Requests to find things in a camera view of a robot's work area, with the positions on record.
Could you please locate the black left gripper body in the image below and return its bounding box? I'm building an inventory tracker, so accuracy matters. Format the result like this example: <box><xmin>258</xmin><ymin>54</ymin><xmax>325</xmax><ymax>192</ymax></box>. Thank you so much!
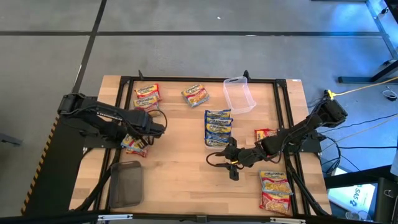
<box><xmin>136</xmin><ymin>117</ymin><xmax>165</xmax><ymax>140</ymax></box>

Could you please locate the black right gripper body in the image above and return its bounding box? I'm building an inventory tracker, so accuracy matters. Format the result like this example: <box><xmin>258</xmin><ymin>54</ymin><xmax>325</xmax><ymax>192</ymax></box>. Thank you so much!
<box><xmin>228</xmin><ymin>136</ymin><xmax>261</xmax><ymax>181</ymax></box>

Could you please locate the white plastic bin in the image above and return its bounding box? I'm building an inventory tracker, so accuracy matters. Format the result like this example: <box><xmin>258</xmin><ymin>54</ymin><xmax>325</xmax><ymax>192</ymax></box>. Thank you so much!
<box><xmin>203</xmin><ymin>108</ymin><xmax>234</xmax><ymax>151</ymax></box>

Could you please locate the red Maruchan ramen pack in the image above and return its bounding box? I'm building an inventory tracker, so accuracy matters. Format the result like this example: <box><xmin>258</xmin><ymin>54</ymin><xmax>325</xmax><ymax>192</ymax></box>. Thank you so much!
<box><xmin>254</xmin><ymin>128</ymin><xmax>278</xmax><ymax>143</ymax></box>
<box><xmin>134</xmin><ymin>83</ymin><xmax>162</xmax><ymax>101</ymax></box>
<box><xmin>259</xmin><ymin>190</ymin><xmax>292</xmax><ymax>216</ymax></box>
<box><xmin>125</xmin><ymin>143</ymin><xmax>149</xmax><ymax>158</ymax></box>

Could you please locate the clear plastic bin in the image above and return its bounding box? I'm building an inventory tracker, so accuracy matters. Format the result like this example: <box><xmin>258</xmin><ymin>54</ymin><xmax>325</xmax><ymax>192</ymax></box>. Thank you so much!
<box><xmin>223</xmin><ymin>76</ymin><xmax>258</xmax><ymax>115</ymax></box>

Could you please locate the black hazard-striped floor mat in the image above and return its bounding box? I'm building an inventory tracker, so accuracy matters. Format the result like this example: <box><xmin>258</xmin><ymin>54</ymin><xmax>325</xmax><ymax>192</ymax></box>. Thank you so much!
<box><xmin>20</xmin><ymin>95</ymin><xmax>108</xmax><ymax>216</ymax></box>

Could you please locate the white printed sign board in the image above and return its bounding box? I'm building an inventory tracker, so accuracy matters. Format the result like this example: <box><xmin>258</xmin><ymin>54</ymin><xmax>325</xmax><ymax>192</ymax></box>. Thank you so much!
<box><xmin>328</xmin><ymin>183</ymin><xmax>376</xmax><ymax>215</ymax></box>

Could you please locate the black stand bar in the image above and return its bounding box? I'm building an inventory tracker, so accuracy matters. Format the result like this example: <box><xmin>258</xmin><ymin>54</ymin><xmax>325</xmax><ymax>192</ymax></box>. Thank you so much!
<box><xmin>323</xmin><ymin>164</ymin><xmax>393</xmax><ymax>189</ymax></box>

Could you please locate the grey floor object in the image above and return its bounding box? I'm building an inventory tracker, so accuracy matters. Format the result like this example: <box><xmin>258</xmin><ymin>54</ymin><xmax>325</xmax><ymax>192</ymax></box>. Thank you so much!
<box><xmin>0</xmin><ymin>133</ymin><xmax>23</xmax><ymax>147</ymax></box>

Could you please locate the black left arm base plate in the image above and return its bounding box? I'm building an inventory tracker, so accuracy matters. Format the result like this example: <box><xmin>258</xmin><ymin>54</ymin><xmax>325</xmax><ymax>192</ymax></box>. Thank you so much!
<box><xmin>83</xmin><ymin>133</ymin><xmax>124</xmax><ymax>149</ymax></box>

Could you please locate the black aluminium table frame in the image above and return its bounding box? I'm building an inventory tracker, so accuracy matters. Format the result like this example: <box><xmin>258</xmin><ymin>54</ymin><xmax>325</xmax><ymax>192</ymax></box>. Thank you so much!
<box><xmin>93</xmin><ymin>73</ymin><xmax>330</xmax><ymax>223</ymax></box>

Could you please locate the black cable sleeve bundle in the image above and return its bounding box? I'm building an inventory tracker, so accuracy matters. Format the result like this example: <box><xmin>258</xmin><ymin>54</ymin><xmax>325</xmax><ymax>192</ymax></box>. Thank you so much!
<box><xmin>73</xmin><ymin>148</ymin><xmax>121</xmax><ymax>213</ymax></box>
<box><xmin>285</xmin><ymin>154</ymin><xmax>330</xmax><ymax>217</ymax></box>

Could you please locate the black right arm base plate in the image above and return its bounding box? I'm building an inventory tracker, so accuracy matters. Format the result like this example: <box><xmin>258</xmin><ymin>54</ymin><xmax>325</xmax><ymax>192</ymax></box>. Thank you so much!
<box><xmin>279</xmin><ymin>129</ymin><xmax>323</xmax><ymax>154</ymax></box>

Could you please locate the silver metal bracket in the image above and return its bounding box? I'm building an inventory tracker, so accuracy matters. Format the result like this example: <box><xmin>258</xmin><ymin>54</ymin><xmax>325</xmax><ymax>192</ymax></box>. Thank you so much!
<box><xmin>97</xmin><ymin>213</ymin><xmax>134</xmax><ymax>222</ymax></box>
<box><xmin>269</xmin><ymin>217</ymin><xmax>307</xmax><ymax>224</ymax></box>

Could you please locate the yellow power plug and cord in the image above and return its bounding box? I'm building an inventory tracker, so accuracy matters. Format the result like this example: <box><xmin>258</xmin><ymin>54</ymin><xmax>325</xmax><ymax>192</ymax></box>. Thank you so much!
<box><xmin>324</xmin><ymin>76</ymin><xmax>398</xmax><ymax>100</ymax></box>

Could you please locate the black floor cable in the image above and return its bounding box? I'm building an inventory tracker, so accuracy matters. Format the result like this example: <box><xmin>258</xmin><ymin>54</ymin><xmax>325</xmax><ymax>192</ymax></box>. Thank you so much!
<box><xmin>341</xmin><ymin>113</ymin><xmax>398</xmax><ymax>131</ymax></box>
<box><xmin>338</xmin><ymin>145</ymin><xmax>398</xmax><ymax>149</ymax></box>

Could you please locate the grey and black desk frame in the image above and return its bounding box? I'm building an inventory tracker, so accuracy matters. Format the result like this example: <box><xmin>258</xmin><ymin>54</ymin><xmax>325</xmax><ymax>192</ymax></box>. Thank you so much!
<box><xmin>337</xmin><ymin>0</ymin><xmax>398</xmax><ymax>85</ymax></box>

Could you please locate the white coiled cable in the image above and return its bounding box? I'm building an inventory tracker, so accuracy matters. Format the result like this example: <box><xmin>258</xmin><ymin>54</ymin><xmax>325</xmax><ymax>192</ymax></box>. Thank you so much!
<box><xmin>382</xmin><ymin>86</ymin><xmax>398</xmax><ymax>102</ymax></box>

